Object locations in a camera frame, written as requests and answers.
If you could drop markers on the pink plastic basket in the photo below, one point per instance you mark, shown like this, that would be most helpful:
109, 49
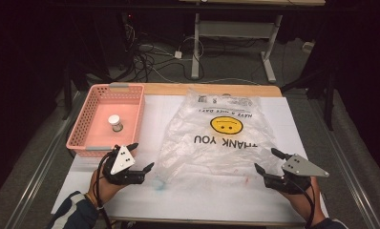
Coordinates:
127, 111

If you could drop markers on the person's left hand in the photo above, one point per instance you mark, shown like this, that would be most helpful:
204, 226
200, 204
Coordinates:
103, 190

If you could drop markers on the person's right hand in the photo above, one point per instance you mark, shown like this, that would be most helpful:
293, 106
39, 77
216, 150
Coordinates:
302, 202

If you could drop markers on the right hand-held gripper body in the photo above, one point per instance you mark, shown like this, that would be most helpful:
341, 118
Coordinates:
301, 167

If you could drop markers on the white desk frame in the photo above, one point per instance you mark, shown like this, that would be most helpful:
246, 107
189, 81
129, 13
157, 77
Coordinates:
236, 29

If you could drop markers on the small jar white lid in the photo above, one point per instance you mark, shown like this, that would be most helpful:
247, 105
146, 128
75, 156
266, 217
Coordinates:
115, 121

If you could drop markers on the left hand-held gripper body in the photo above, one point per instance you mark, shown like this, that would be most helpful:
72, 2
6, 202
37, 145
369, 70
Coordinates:
122, 161

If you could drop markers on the clear plastic bag smiley print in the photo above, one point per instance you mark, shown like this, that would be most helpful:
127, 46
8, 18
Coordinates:
210, 152

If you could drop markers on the white power adapter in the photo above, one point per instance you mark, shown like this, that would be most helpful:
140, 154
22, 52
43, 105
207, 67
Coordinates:
178, 54

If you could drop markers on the metal floor rail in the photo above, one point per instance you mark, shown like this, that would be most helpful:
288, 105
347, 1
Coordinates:
347, 159
38, 181

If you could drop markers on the wooden table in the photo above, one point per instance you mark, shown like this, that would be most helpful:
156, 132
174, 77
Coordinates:
210, 89

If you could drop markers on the black stand leg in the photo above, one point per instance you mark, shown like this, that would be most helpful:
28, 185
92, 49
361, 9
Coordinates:
67, 95
329, 98

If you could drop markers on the white power strip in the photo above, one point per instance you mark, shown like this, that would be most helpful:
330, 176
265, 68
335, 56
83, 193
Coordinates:
308, 46

